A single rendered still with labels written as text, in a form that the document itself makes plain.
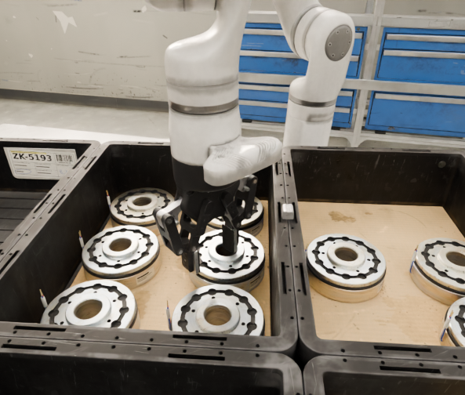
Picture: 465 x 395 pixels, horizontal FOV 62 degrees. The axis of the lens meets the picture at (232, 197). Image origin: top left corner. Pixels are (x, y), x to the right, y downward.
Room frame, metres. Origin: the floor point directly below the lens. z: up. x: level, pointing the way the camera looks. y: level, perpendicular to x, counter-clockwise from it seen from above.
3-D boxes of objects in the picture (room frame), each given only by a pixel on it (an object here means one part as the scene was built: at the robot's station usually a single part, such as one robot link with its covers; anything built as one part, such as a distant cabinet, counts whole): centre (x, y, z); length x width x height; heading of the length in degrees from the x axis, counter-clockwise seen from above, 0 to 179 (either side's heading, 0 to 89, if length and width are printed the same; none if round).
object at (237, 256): (0.40, 0.01, 0.86); 0.05 x 0.05 x 0.01
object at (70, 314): (0.30, 0.16, 0.86); 0.05 x 0.05 x 0.01
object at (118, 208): (0.52, 0.14, 0.86); 0.10 x 0.10 x 0.01
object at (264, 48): (2.27, -0.36, 0.60); 0.72 x 0.03 x 0.56; 77
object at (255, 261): (0.40, 0.01, 0.86); 0.10 x 0.10 x 0.01
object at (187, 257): (0.35, 0.06, 0.90); 0.03 x 0.01 x 0.05; 131
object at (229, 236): (0.40, 0.00, 0.88); 0.02 x 0.01 x 0.04; 41
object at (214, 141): (0.37, 0.02, 1.05); 0.11 x 0.09 x 0.06; 41
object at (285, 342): (0.41, 0.08, 0.92); 0.40 x 0.30 x 0.02; 176
